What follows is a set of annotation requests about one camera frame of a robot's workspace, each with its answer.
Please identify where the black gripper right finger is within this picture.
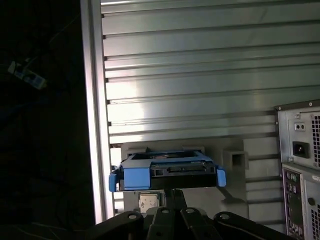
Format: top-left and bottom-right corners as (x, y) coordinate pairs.
(174, 189), (296, 240)

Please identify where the black open PC case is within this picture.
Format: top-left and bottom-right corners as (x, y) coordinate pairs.
(273, 98), (320, 240)

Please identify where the grey power supply unit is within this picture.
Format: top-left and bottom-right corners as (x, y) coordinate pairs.
(287, 112), (320, 171)

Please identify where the grey parts rack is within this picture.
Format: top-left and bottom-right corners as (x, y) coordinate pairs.
(109, 138), (251, 227)

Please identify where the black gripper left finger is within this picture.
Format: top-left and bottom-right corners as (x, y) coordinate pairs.
(92, 189), (180, 240)

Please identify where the silver CPU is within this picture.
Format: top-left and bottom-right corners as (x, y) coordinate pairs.
(138, 191), (161, 214)

